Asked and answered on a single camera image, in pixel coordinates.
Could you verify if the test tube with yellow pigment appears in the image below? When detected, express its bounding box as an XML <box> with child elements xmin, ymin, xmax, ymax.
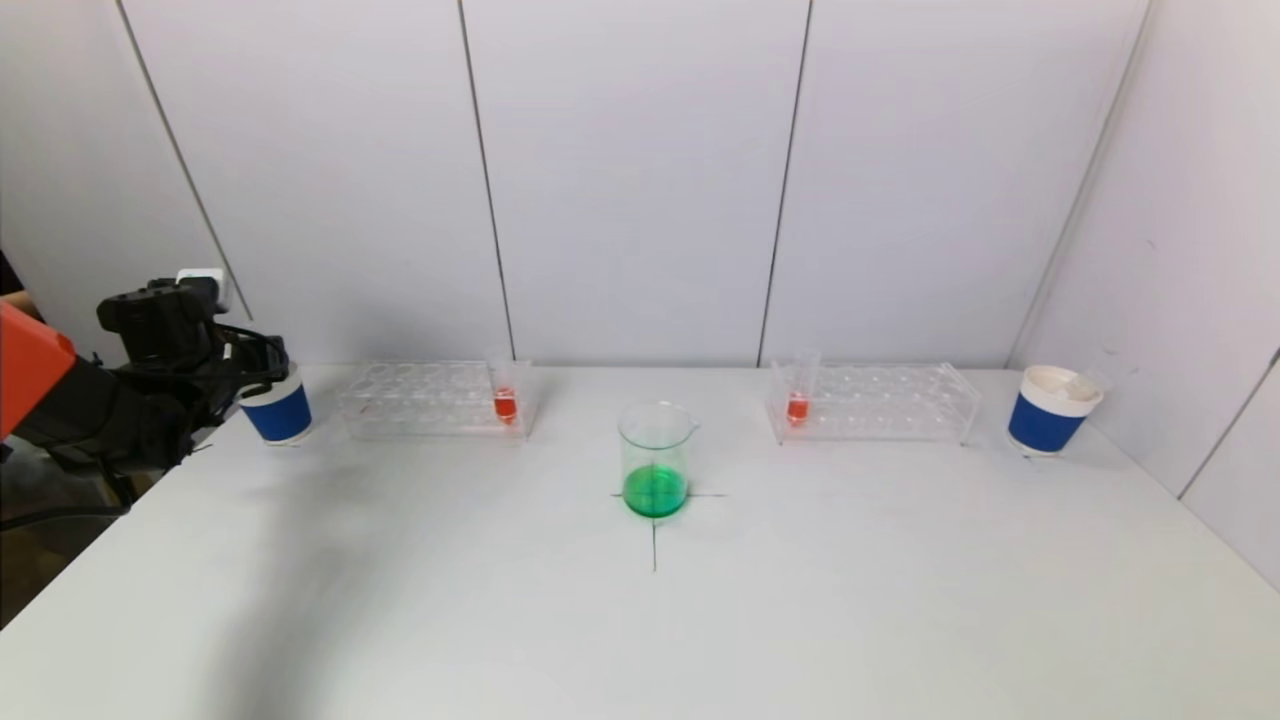
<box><xmin>1060</xmin><ymin>367</ymin><xmax>1113</xmax><ymax>404</ymax></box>

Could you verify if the clear glass beaker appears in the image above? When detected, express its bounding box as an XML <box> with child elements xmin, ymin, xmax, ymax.
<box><xmin>617</xmin><ymin>401</ymin><xmax>699</xmax><ymax>521</ymax></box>

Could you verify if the test tube with red liquid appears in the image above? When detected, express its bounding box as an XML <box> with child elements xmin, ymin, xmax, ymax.
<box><xmin>489</xmin><ymin>350</ymin><xmax>522</xmax><ymax>428</ymax></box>
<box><xmin>784</xmin><ymin>348</ymin><xmax>822</xmax><ymax>429</ymax></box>

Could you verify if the clear acrylic test tube rack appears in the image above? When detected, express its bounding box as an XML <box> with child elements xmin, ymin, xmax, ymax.
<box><xmin>335</xmin><ymin>360</ymin><xmax>539</xmax><ymax>442</ymax></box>
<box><xmin>765</xmin><ymin>362</ymin><xmax>979</xmax><ymax>448</ymax></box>

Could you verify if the blue white paper cup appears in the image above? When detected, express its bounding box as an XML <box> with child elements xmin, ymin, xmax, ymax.
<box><xmin>1005</xmin><ymin>365</ymin><xmax>1104</xmax><ymax>460</ymax></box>
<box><xmin>238</xmin><ymin>362</ymin><xmax>315</xmax><ymax>447</ymax></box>

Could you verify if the black looped camera cable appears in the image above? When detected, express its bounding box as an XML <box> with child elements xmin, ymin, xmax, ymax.
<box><xmin>205</xmin><ymin>325</ymin><xmax>293</xmax><ymax>403</ymax></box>

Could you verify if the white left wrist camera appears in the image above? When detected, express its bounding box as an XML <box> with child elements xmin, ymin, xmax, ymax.
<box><xmin>174</xmin><ymin>266</ymin><xmax>234</xmax><ymax>317</ymax></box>

